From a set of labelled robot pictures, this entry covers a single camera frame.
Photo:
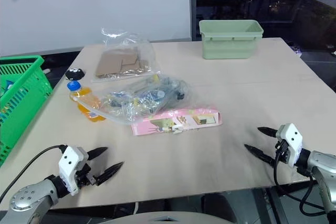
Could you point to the orange juice bottle blue cap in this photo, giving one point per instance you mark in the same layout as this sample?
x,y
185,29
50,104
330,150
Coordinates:
x,y
86,100

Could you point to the grey rounded robot body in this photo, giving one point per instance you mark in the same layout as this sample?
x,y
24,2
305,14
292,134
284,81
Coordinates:
x,y
168,217

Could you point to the white board panel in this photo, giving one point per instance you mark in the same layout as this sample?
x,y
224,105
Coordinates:
x,y
92,6

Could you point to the pink flat cardboard box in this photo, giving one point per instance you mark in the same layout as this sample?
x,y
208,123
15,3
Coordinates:
x,y
178,121

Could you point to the black round toy white eyes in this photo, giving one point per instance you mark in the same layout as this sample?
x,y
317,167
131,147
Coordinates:
x,y
74,74

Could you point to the dark window frame post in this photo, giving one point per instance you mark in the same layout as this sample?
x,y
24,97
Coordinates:
x,y
193,6

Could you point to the green plastic basket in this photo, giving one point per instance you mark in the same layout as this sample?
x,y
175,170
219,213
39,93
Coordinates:
x,y
23,95

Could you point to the clear bag with electronic parts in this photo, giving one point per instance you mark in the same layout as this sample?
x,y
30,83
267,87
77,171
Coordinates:
x,y
147,95

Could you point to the small white cylindrical object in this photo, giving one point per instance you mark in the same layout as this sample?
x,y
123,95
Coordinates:
x,y
46,71

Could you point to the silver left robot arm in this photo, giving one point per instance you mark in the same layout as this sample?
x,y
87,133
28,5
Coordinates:
x,y
31,195

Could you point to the pale green plastic bin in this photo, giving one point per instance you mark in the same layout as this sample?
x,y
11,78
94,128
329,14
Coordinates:
x,y
228,44

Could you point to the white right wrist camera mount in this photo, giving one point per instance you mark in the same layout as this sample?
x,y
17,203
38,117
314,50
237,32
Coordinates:
x,y
292,140

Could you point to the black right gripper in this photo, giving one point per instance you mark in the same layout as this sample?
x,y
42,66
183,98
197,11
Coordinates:
x,y
283,150

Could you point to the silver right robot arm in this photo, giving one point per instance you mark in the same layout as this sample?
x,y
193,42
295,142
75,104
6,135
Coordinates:
x,y
321,166

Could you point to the blue packet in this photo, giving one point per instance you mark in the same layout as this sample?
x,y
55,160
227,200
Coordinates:
x,y
5,85

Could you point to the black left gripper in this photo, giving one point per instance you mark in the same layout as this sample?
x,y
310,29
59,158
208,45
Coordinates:
x,y
85,175

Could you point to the clear bag with cardboard pieces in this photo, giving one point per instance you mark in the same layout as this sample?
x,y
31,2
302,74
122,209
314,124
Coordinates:
x,y
123,61

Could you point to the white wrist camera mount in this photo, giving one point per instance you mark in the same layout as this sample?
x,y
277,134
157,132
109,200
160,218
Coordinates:
x,y
292,140
69,161

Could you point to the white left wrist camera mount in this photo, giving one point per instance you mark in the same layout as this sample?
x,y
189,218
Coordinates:
x,y
69,161

